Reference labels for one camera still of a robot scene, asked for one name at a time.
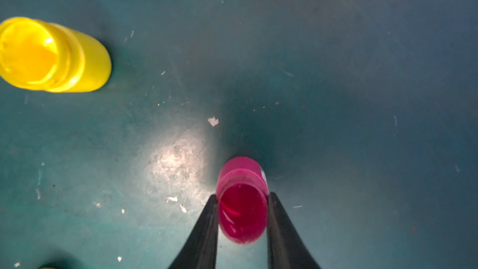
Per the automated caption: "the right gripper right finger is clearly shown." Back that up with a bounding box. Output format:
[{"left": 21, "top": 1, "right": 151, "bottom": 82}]
[{"left": 267, "top": 193, "right": 321, "bottom": 269}]

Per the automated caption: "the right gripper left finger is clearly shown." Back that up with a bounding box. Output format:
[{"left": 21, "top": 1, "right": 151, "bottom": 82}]
[{"left": 169, "top": 194, "right": 219, "bottom": 269}]

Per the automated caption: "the magenta paint jar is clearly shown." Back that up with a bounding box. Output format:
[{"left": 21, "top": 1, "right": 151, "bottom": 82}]
[{"left": 216, "top": 156, "right": 269, "bottom": 244}]

